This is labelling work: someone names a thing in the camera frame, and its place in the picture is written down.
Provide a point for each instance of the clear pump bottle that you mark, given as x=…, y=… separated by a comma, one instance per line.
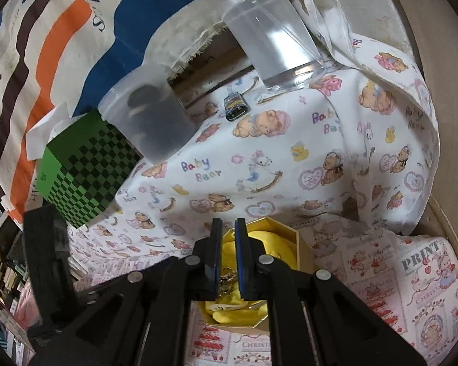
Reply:
x=274, y=38

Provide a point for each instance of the striped blue orange blanket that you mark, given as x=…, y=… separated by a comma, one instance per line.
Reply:
x=61, y=38

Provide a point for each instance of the red festive print cloth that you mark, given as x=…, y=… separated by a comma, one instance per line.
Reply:
x=385, y=274

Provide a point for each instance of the white paper sheet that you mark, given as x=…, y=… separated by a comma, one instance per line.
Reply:
x=42, y=133

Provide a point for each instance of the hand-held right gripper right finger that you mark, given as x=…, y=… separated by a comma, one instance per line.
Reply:
x=244, y=270

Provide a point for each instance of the translucent plastic cup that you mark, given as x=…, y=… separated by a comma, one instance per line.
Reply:
x=149, y=129

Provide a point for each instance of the bear print white cloth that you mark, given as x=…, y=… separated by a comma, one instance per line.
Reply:
x=309, y=141

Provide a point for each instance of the yellow cloth lining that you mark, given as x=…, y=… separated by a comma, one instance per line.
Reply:
x=276, y=243

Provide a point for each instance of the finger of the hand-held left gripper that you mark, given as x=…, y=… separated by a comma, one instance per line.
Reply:
x=42, y=244

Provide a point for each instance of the green black checkered box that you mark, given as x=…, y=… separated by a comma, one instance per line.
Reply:
x=84, y=175

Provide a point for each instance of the yellow octagonal jewelry box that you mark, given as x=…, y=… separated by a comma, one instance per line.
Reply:
x=304, y=249

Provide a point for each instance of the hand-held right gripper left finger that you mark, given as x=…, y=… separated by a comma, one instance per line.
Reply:
x=216, y=274

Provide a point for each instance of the bookshelf with books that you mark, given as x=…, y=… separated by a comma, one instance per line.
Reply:
x=3, y=282

